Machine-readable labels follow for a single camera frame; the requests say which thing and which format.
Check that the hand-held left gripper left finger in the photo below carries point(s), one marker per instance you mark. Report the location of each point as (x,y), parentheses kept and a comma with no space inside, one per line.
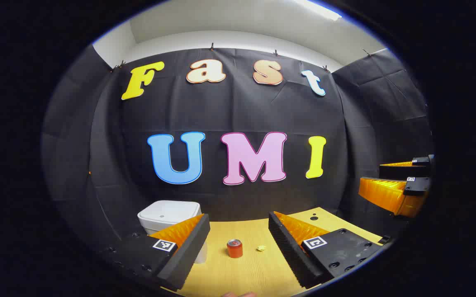
(188,251)

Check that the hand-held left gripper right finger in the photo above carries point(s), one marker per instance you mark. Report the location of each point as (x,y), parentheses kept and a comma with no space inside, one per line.
(287,251)

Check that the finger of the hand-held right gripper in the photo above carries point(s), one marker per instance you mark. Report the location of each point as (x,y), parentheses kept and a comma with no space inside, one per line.
(399,171)
(417,186)

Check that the white desktop garbage bin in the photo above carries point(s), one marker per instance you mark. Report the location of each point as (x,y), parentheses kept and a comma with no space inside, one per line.
(167,212)

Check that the red pop can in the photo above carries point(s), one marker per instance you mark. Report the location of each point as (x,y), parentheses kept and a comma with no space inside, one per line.
(234,249)

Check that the wooden desktop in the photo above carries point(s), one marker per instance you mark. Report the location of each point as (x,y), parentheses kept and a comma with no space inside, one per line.
(254,272)

